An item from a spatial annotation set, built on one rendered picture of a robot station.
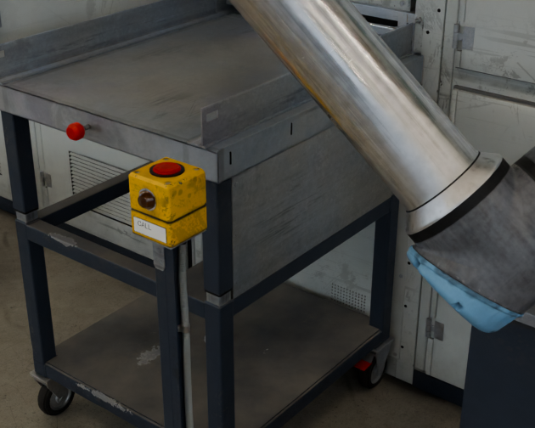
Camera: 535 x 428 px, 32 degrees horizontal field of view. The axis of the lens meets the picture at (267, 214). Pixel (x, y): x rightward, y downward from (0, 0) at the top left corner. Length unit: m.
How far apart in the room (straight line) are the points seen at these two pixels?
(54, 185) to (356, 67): 2.04
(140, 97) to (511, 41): 0.74
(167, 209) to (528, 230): 0.49
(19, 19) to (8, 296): 1.00
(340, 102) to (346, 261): 1.27
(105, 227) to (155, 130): 1.32
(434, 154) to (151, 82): 0.88
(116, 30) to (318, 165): 0.59
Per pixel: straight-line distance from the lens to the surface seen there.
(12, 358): 2.57
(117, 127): 1.68
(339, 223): 1.96
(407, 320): 2.33
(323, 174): 1.85
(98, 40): 2.10
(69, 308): 2.75
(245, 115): 1.62
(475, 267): 1.12
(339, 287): 2.40
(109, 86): 1.86
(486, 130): 2.01
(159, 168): 1.33
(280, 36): 1.12
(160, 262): 1.39
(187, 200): 1.32
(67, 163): 2.96
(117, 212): 2.87
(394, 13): 2.11
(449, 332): 2.26
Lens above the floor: 1.43
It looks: 26 degrees down
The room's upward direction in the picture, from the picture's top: straight up
